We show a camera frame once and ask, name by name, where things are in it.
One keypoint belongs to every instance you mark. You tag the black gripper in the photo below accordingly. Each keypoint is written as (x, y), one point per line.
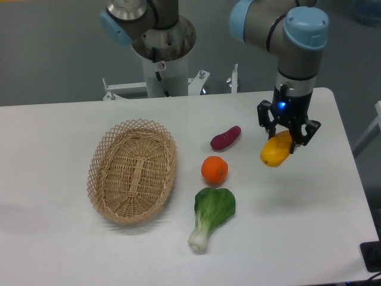
(284, 110)

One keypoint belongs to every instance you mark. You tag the yellow mango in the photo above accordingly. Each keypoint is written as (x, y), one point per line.
(277, 149)

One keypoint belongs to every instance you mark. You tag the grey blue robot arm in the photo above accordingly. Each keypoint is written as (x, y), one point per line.
(294, 31)

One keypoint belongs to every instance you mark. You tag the purple sweet potato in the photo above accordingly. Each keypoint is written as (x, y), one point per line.
(226, 139)

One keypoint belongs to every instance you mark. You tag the orange fruit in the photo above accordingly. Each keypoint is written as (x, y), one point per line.
(214, 170)

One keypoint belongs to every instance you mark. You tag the green bok choy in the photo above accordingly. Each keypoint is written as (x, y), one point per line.
(213, 207)

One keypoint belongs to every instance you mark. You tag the black device at edge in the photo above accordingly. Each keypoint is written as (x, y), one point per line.
(371, 255)

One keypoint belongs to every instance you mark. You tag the woven wicker basket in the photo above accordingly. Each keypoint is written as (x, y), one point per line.
(132, 171)

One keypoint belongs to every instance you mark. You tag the white furniture frame right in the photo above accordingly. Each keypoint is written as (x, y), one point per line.
(370, 133)

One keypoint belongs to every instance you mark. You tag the white metal base frame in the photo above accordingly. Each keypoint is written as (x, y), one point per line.
(194, 86)

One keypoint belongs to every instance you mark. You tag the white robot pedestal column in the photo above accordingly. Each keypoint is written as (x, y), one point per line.
(164, 54)

